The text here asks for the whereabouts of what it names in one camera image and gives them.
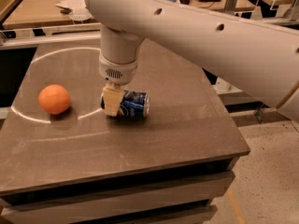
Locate wooden desk in background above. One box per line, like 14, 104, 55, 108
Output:
2, 0, 254, 30

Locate blue pepsi can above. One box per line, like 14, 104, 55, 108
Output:
100, 90, 151, 119

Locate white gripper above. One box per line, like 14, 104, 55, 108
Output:
99, 54, 138, 117

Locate grey cabinet drawer unit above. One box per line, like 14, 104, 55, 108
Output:
0, 157, 242, 224

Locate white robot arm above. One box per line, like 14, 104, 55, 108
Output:
85, 0, 299, 121

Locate orange fruit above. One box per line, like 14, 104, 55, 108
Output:
38, 84, 71, 115

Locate white papers on desk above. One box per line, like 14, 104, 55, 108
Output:
56, 0, 86, 9

